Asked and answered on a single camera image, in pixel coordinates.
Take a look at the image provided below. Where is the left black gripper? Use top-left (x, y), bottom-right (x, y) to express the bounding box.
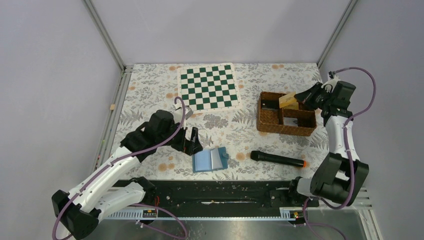
top-left (157, 118), bottom-right (203, 155)

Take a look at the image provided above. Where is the blue card holder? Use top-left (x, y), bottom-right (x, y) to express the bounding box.
top-left (192, 147), bottom-right (230, 173)

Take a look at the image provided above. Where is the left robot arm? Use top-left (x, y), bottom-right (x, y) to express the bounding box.
top-left (51, 107), bottom-right (203, 240)

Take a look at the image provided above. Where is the gold card in basket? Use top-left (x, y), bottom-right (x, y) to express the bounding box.
top-left (283, 102), bottom-right (299, 110)

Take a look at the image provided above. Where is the white card in basket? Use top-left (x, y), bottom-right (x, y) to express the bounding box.
top-left (283, 117), bottom-right (299, 127)

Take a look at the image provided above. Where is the black card in basket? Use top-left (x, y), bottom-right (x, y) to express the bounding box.
top-left (260, 100), bottom-right (280, 111)

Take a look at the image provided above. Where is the brown wicker basket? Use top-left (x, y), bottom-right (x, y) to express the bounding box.
top-left (256, 91), bottom-right (318, 137)

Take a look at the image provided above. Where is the green white chessboard mat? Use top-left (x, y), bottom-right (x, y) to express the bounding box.
top-left (177, 62), bottom-right (242, 114)

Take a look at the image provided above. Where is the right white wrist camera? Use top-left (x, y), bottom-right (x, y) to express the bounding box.
top-left (325, 73), bottom-right (340, 88)

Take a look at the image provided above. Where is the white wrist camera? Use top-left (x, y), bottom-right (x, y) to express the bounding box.
top-left (172, 104), bottom-right (193, 123)
top-left (325, 73), bottom-right (340, 88)

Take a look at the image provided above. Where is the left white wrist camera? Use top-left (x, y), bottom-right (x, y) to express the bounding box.
top-left (172, 104), bottom-right (193, 123)

